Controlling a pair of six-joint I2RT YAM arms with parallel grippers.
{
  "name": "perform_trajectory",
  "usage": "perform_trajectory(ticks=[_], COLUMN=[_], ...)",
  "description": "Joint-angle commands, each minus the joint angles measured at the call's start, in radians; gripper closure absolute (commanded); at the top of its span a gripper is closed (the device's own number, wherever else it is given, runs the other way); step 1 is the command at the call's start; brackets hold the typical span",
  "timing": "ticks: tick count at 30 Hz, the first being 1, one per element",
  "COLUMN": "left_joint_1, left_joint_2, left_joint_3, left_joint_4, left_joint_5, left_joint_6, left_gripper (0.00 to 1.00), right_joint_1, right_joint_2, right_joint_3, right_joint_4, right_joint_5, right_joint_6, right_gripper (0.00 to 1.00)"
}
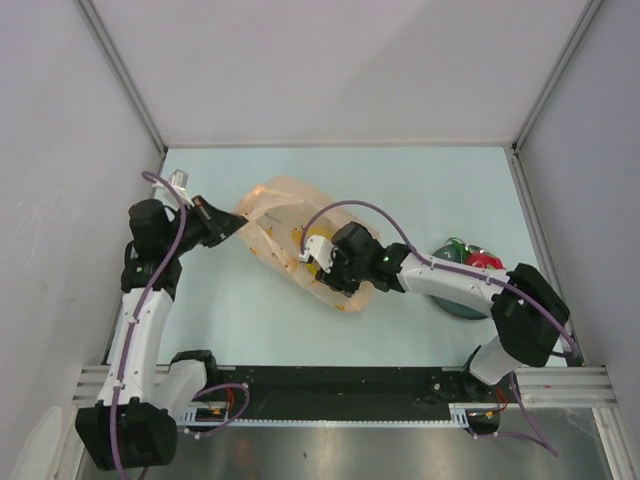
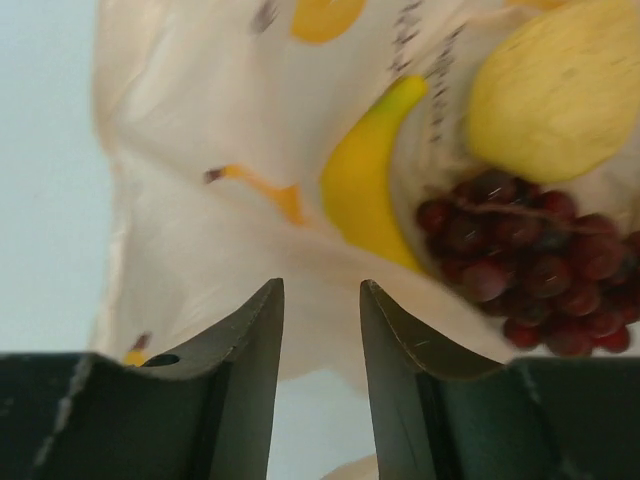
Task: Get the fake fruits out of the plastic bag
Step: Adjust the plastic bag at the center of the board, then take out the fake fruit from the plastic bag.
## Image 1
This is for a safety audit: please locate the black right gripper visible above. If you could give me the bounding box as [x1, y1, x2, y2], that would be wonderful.
[316, 245, 368, 297]

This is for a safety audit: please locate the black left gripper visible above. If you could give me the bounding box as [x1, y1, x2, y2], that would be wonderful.
[163, 195, 247, 257]

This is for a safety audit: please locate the banana print plastic bag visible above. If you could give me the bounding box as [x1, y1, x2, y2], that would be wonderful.
[235, 174, 381, 317]

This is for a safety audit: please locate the red fake dragon fruit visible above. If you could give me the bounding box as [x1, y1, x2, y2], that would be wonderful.
[448, 237, 505, 270]

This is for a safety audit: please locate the yellow fake lemon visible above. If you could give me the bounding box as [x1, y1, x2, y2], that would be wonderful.
[304, 261, 322, 277]

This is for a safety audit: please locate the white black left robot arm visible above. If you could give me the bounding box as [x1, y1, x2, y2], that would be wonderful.
[75, 196, 247, 472]

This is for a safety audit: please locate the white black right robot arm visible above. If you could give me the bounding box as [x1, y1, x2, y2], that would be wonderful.
[301, 222, 569, 401]

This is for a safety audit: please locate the teal floral ceramic plate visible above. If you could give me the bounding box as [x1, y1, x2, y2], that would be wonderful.
[429, 237, 487, 321]

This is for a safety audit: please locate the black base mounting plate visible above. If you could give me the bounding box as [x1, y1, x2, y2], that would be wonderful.
[189, 365, 517, 425]

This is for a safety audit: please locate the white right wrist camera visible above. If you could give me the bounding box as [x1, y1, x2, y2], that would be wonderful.
[299, 235, 334, 273]

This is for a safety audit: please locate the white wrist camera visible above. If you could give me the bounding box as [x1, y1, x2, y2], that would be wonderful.
[299, 235, 334, 273]
[164, 169, 193, 207]

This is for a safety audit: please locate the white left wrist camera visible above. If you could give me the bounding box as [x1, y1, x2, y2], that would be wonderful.
[164, 169, 193, 207]

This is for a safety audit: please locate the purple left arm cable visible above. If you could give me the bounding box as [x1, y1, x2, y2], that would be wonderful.
[112, 170, 251, 471]

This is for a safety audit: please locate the white slotted cable duct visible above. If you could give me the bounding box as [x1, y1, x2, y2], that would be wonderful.
[177, 406, 469, 430]

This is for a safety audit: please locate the aluminium left corner post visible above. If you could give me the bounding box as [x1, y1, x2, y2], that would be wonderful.
[73, 0, 168, 159]

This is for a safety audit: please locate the aluminium corner post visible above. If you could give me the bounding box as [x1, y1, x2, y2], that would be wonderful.
[73, 0, 168, 159]
[511, 0, 606, 155]

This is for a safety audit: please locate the aluminium front frame rail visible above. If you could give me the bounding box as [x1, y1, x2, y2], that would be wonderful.
[72, 365, 618, 409]

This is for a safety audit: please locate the aluminium right corner post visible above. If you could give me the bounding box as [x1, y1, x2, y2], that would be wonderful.
[511, 0, 606, 155]

